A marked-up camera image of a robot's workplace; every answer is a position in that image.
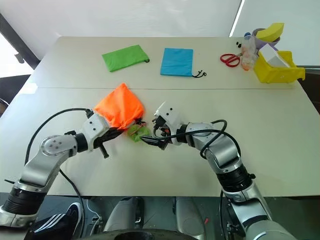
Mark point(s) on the clear plastic bottle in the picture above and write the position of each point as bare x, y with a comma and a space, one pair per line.
248, 53

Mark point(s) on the black window frame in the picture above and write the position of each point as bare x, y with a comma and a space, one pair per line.
17, 42

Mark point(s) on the white cardboard box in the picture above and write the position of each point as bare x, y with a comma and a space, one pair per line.
275, 56

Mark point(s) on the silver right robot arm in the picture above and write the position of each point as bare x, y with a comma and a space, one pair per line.
225, 155

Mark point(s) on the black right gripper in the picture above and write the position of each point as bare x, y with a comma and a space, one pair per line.
163, 133

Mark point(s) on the black sneaker white stripes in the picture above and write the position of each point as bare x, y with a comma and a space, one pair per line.
57, 222

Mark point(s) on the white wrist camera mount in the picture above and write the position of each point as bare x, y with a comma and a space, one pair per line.
93, 127
168, 113

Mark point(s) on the blue fabric pouch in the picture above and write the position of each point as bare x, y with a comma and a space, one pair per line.
177, 62

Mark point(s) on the grey rounded robot leg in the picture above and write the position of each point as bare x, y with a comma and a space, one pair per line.
125, 212
190, 215

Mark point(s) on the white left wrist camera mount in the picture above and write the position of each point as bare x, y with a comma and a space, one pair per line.
93, 127

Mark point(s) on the green fabric pouch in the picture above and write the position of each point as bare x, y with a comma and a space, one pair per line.
125, 58

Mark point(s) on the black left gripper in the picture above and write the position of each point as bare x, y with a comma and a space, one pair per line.
110, 134

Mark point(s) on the small black clips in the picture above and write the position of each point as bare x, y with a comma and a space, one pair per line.
238, 44

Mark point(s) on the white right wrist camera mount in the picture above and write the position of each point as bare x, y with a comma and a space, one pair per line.
168, 113

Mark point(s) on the dark rounded robot base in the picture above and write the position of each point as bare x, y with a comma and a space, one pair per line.
147, 235

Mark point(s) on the grey purple bowl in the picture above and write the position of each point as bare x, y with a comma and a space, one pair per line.
258, 42

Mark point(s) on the large yellow plastic bin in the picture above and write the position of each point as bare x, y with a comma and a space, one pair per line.
275, 73

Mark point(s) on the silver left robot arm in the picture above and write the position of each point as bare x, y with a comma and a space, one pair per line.
47, 160

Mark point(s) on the small green tube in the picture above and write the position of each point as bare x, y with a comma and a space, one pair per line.
136, 133

